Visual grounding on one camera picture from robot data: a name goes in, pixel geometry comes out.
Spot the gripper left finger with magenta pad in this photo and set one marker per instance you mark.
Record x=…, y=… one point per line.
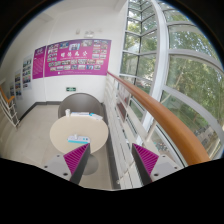
x=69, y=166

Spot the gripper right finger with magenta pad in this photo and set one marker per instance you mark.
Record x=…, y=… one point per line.
x=152, y=167

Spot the white power strip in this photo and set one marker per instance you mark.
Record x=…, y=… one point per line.
x=80, y=140

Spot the round beige table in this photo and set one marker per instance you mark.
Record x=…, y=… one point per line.
x=95, y=130

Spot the orange wooden handrail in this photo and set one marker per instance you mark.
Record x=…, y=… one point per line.
x=188, y=144

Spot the white and blue box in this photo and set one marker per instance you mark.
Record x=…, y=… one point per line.
x=79, y=114

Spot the white paper cup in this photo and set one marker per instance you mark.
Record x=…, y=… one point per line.
x=67, y=112

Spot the white railing balusters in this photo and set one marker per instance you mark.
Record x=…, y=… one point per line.
x=129, y=123

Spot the grey curved sofa chair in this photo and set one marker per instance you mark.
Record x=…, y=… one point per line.
x=80, y=102

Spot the green exit sign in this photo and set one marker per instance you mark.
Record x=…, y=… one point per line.
x=70, y=89

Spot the left stair railing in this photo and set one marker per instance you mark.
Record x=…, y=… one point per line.
x=8, y=107

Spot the large magenta wall poster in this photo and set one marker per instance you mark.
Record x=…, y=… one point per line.
x=77, y=57

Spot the small magenta wall poster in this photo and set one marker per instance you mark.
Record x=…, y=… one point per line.
x=38, y=62

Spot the white photo wall poster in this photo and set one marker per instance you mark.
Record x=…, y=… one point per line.
x=27, y=73

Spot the white framed glass window wall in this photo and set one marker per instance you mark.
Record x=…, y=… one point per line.
x=169, y=58

